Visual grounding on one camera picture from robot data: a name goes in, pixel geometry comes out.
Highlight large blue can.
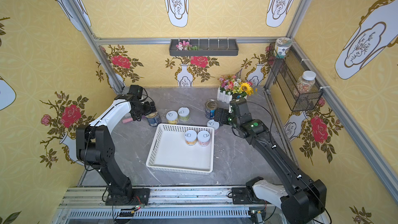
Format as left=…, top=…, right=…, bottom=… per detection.
left=145, top=112, right=162, bottom=127
left=205, top=99, right=218, bottom=119

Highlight small pink can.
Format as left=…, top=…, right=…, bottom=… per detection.
left=197, top=130, right=210, bottom=147

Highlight small orange can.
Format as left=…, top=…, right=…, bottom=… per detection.
left=184, top=130, right=198, bottom=146

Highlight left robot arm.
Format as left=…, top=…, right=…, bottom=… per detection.
left=76, top=85, right=157, bottom=205

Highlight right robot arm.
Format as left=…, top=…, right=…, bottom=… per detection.
left=214, top=98, right=327, bottom=224

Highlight white plastic basket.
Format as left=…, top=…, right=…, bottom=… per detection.
left=146, top=123, right=215, bottom=174

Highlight pink purple toy shovel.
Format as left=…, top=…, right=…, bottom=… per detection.
left=122, top=117, right=133, bottom=123

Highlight flower box white fence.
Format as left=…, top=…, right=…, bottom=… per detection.
left=217, top=75, right=255, bottom=103

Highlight small white lid can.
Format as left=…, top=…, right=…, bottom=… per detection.
left=207, top=119, right=220, bottom=131

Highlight small yellow can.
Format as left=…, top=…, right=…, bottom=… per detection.
left=166, top=111, right=179, bottom=124

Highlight small green can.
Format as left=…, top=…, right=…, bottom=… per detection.
left=177, top=107, right=190, bottom=122

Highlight small pink flowers on shelf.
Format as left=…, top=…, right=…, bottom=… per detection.
left=176, top=40, right=199, bottom=51

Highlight clear jar white lid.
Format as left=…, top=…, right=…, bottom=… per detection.
left=295, top=71, right=316, bottom=96

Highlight jar with green label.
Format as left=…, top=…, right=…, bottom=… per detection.
left=274, top=37, right=292, bottom=59

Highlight black wire wall basket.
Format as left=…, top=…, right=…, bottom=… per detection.
left=271, top=48, right=323, bottom=112

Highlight grey wall shelf tray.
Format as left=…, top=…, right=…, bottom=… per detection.
left=169, top=38, right=239, bottom=57

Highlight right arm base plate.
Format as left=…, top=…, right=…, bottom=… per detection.
left=230, top=187, right=259, bottom=205

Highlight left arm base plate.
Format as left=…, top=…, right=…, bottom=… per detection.
left=105, top=188, right=150, bottom=206

